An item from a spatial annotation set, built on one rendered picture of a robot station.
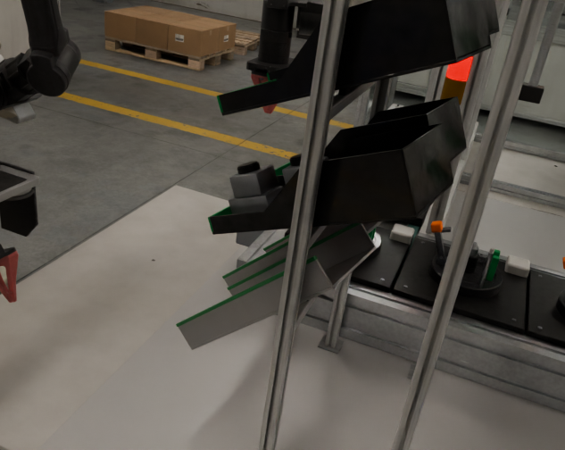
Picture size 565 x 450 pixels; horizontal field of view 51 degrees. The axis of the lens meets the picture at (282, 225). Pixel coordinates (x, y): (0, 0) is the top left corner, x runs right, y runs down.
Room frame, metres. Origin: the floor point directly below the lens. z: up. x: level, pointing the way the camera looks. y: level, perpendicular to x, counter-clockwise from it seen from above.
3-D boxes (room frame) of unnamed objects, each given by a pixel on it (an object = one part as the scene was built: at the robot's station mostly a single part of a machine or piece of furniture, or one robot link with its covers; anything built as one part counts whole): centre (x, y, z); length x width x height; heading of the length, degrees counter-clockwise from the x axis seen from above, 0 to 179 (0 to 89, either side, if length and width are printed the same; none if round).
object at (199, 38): (6.79, 1.51, 0.20); 1.20 x 0.80 x 0.41; 71
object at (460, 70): (1.25, -0.32, 1.33); 0.05 x 0.05 x 0.05
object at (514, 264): (1.03, -0.37, 1.01); 0.24 x 0.24 x 0.13; 72
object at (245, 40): (7.77, 1.22, 0.07); 1.20 x 0.82 x 0.14; 78
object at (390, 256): (1.11, -0.14, 1.01); 0.24 x 0.24 x 0.13; 72
